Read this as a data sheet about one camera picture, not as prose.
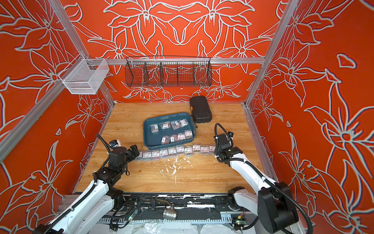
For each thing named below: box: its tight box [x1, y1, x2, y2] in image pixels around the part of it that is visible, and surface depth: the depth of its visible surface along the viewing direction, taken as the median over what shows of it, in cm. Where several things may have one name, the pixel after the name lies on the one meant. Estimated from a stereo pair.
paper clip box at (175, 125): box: [170, 120, 181, 131], surface depth 105 cm
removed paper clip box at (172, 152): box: [168, 147, 177, 158], surface depth 92 cm
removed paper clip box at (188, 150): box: [184, 145, 194, 157], surface depth 92 cm
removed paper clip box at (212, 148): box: [209, 144, 217, 156], surface depth 92 cm
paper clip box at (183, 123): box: [179, 118, 189, 128], surface depth 106 cm
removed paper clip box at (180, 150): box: [176, 145, 186, 156], surface depth 92 cm
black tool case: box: [189, 95, 213, 124], surface depth 112 cm
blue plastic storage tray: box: [143, 112, 197, 151], surface depth 102 cm
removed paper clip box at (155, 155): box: [151, 151, 160, 161], surface depth 89 cm
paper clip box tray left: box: [150, 124, 160, 134], surface depth 102 cm
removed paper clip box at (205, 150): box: [200, 146, 210, 156], surface depth 92 cm
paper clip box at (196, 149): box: [192, 144, 201, 154], surface depth 92 cm
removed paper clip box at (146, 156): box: [142, 151, 152, 162], surface depth 89 cm
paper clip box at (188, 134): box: [184, 129, 193, 140], surface depth 99 cm
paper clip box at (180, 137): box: [177, 134, 186, 140], surface depth 97 cm
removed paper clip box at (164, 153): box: [159, 148, 169, 159], surface depth 91 cm
